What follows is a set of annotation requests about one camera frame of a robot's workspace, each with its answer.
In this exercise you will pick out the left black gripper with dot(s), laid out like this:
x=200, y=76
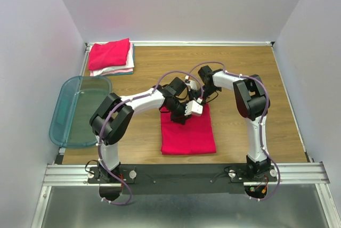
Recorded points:
x=181, y=118

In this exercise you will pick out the folded pink t-shirt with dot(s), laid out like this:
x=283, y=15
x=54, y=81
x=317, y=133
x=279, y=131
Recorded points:
x=112, y=73

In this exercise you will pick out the metal lower shelf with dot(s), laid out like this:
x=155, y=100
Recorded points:
x=292, y=206

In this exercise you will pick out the teal plastic bin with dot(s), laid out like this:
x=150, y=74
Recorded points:
x=79, y=98

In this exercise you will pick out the folded white t-shirt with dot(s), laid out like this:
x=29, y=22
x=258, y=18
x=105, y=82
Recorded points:
x=112, y=68

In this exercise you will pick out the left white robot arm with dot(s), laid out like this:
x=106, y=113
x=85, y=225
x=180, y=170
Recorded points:
x=111, y=120

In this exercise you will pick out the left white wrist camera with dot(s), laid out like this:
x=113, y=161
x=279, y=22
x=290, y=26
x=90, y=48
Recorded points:
x=193, y=108

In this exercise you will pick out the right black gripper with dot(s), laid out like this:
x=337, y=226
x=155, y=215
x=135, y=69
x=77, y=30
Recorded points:
x=203, y=102

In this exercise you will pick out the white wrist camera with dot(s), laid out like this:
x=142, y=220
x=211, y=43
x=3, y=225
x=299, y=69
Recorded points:
x=191, y=84
x=193, y=108

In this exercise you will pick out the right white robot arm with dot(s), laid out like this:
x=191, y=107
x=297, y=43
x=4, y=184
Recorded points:
x=253, y=102

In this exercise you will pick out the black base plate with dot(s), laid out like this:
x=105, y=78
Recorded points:
x=175, y=179

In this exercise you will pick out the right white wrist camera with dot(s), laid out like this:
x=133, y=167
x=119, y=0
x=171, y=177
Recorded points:
x=191, y=84

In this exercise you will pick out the aluminium frame rail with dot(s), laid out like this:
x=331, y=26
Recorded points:
x=290, y=173

